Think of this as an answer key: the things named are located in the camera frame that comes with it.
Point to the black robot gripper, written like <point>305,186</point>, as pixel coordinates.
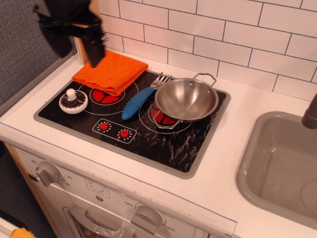
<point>59,19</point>

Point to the white toy mushroom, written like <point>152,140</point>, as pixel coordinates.
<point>73,101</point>

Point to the left red stove button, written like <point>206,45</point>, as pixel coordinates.
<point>104,126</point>

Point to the red stove button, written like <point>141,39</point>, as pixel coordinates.
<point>104,126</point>
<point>124,134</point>

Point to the right red stove button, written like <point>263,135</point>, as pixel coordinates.
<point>124,134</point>

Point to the wooden side panel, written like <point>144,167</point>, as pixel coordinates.
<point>84,59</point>

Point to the orange folded cloth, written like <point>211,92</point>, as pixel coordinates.
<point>113,74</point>

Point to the black toy stove top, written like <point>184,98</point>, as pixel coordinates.
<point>178,151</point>

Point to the small steel pan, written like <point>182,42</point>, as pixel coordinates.
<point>185,100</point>

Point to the left grey oven knob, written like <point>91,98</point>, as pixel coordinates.
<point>47,173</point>

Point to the grey oven knob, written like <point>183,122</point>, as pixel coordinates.
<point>147,219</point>
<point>47,173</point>

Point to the white toy oven front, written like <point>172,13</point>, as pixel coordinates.
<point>82,208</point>

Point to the right grey oven knob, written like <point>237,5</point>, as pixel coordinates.
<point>147,219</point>

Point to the yellow object at corner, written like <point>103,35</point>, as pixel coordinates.
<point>21,233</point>

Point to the grey sink basin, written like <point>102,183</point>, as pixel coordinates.
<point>278,171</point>

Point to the grey faucet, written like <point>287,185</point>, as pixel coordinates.
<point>309,119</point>

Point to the blue handled grey fork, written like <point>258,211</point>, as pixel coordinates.
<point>135,103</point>

